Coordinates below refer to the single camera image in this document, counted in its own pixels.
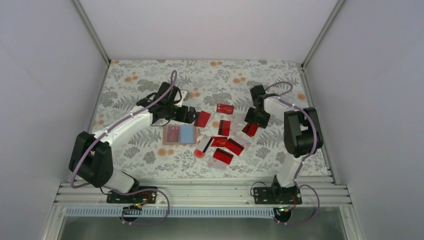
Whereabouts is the aluminium corner post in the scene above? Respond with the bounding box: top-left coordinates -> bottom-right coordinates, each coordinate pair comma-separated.
72,0 -> 111,66
301,0 -> 346,71

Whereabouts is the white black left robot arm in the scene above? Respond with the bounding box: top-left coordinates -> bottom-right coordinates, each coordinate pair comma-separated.
68,82 -> 198,203

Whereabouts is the white card black stripe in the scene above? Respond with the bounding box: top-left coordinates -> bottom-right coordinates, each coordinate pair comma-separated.
193,135 -> 214,159

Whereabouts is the white perforated cable duct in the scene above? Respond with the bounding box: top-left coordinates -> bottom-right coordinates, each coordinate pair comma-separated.
63,206 -> 274,219

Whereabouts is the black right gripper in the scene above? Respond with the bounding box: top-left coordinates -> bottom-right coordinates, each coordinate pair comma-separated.
245,107 -> 271,130

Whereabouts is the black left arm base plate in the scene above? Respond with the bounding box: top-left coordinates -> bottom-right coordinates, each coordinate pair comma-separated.
106,186 -> 158,205

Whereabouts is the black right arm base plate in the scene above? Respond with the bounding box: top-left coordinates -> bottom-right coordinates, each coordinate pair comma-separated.
252,186 -> 303,205

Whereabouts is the aluminium corner post right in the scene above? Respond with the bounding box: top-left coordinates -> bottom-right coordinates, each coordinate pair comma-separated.
301,0 -> 346,71

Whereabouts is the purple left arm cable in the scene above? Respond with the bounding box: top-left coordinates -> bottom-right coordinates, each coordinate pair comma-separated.
68,70 -> 178,226

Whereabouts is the white floral card bottom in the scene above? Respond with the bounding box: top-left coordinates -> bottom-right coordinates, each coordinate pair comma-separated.
207,157 -> 228,170

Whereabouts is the red card black stripe upright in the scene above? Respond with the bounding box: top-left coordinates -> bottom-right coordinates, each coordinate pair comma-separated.
217,119 -> 232,137

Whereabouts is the red VIP card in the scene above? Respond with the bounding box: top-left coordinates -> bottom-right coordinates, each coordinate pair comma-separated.
216,103 -> 235,115
210,136 -> 228,148

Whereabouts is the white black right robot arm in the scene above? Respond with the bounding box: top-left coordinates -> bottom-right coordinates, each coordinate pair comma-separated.
243,85 -> 324,204

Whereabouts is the aluminium front rail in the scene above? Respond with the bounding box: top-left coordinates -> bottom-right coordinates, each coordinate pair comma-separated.
54,178 -> 352,207

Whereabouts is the aluminium corner post left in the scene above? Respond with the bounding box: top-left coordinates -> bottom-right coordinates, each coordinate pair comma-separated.
72,0 -> 111,66

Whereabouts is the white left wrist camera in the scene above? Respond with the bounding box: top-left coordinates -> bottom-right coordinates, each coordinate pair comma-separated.
177,90 -> 189,107

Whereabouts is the red card black stripe bottom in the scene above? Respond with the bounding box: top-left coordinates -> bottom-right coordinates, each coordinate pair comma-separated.
213,148 -> 234,165

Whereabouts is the red card black stripe right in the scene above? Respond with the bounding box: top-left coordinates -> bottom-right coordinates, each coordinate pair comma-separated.
225,138 -> 245,156

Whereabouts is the tan leather card holder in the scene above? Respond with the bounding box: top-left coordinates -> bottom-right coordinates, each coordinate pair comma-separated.
162,124 -> 200,145

